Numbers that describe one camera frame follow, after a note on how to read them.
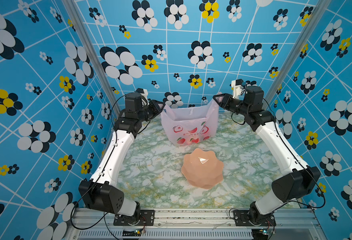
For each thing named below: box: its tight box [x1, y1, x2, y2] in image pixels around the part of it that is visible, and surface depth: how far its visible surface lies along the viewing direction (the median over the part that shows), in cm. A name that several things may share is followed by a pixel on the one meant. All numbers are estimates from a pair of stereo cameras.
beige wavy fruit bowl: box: [181, 148, 224, 190], surface depth 92 cm
